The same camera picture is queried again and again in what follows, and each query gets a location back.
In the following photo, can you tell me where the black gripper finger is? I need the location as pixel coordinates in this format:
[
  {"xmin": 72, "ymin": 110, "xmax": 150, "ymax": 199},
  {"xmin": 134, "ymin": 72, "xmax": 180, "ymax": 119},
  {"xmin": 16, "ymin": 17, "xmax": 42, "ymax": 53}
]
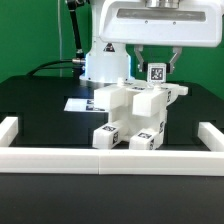
[
  {"xmin": 134, "ymin": 45, "xmax": 147, "ymax": 72},
  {"xmin": 166, "ymin": 47, "xmax": 182, "ymax": 74}
]

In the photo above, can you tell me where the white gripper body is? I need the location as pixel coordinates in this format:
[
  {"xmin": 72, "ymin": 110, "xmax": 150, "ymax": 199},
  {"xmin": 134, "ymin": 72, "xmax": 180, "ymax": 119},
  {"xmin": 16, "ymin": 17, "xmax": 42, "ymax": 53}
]
[{"xmin": 99, "ymin": 0, "xmax": 223, "ymax": 47}]

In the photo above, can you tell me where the white chair back frame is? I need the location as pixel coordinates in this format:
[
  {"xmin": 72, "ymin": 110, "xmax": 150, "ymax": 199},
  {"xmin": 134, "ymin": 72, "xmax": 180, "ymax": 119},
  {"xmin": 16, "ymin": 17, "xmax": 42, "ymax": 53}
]
[{"xmin": 94, "ymin": 80, "xmax": 188, "ymax": 117}]

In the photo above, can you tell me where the white chair seat part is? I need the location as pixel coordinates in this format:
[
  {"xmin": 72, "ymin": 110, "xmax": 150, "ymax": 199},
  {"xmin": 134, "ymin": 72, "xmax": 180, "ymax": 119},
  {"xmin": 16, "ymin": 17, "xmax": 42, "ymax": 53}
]
[{"xmin": 107, "ymin": 99, "xmax": 168, "ymax": 149}]

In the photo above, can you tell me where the white U-shaped fence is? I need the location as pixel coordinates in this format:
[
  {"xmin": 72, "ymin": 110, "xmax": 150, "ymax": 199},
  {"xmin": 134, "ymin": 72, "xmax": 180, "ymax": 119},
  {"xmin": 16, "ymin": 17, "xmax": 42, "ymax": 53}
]
[{"xmin": 0, "ymin": 117, "xmax": 224, "ymax": 176}]

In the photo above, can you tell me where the white marker base plate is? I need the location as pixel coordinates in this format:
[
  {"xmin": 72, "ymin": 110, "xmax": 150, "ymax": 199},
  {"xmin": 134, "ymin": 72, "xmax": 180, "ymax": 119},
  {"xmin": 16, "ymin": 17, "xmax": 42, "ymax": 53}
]
[{"xmin": 64, "ymin": 98, "xmax": 105, "ymax": 112}]

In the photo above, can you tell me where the black cable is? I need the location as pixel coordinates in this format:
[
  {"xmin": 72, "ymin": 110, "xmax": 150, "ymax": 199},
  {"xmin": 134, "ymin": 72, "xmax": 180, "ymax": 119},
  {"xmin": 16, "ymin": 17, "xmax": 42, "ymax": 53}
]
[{"xmin": 27, "ymin": 59, "xmax": 75, "ymax": 77}]

